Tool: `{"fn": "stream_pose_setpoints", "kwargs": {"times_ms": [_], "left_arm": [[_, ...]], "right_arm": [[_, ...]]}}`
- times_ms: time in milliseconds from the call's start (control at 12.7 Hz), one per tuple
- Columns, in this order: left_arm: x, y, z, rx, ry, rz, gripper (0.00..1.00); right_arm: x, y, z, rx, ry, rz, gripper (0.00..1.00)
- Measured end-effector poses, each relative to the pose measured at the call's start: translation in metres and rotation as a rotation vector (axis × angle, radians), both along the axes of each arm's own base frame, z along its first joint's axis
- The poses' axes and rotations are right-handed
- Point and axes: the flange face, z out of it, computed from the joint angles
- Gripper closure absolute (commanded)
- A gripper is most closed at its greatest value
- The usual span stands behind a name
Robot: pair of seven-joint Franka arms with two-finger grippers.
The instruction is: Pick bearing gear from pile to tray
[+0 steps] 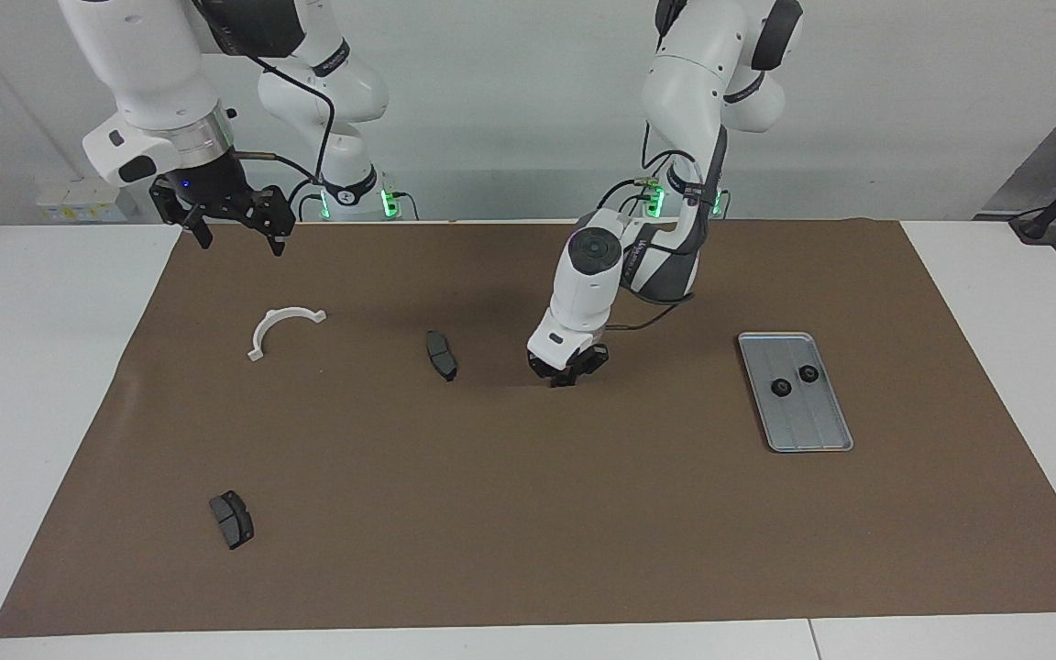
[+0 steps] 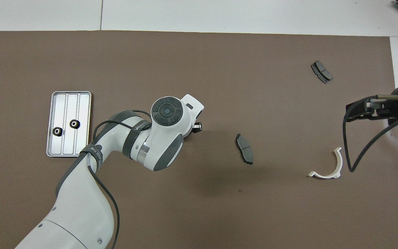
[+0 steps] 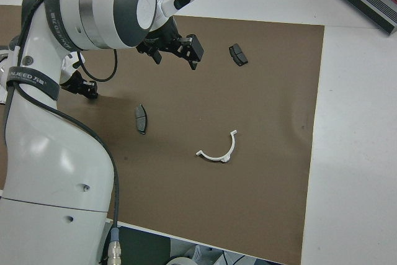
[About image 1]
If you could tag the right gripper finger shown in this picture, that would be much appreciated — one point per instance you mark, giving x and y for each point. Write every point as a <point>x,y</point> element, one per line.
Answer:
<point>276,215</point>
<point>196,220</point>

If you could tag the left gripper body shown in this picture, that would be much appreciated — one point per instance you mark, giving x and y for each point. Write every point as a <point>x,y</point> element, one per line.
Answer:
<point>557,367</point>

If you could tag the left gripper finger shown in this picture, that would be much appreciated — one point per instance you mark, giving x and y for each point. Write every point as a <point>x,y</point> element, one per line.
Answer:
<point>566,378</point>
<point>597,359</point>

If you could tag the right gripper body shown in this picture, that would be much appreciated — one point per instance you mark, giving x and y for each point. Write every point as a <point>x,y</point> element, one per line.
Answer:
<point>207,183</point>

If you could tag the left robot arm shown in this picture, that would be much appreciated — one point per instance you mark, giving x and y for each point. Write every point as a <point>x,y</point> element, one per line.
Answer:
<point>588,275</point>

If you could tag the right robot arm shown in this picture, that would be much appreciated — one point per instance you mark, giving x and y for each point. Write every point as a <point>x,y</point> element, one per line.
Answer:
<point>138,64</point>

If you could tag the black bearing gear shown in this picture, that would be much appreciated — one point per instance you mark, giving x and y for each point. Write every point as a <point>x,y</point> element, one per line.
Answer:
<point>808,374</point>
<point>781,388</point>

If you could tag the silver metal tray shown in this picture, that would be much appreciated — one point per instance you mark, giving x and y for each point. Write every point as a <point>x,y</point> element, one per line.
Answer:
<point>803,422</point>

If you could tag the dark grey brake pad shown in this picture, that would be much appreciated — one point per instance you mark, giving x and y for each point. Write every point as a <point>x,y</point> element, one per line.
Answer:
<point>233,520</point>
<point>442,356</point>

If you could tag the white curved plastic bracket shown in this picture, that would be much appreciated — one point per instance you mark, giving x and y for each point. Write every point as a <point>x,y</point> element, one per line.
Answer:
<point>273,322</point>

